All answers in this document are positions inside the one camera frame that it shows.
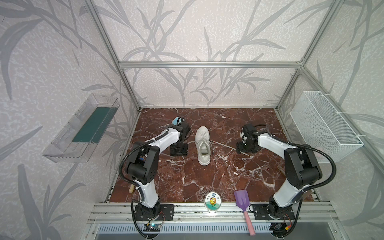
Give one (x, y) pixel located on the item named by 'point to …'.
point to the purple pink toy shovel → (242, 200)
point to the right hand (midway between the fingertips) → (242, 145)
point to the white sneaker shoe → (203, 145)
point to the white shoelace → (230, 147)
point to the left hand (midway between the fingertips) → (183, 150)
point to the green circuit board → (152, 227)
